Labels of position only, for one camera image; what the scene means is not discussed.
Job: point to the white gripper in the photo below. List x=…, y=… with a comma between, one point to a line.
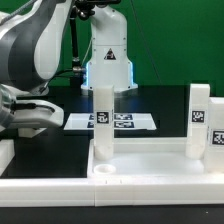
x=36, y=114

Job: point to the white desk top tray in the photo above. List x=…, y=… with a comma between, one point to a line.
x=148, y=157

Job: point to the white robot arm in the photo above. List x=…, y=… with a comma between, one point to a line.
x=30, y=50

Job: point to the fiducial marker sheet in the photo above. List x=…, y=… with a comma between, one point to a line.
x=122, y=121

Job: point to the white left fence block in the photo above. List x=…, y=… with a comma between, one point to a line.
x=7, y=153

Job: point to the white front fence bar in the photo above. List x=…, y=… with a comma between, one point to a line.
x=133, y=191

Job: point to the black camera stand pole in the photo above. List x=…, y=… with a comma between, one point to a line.
x=75, y=40

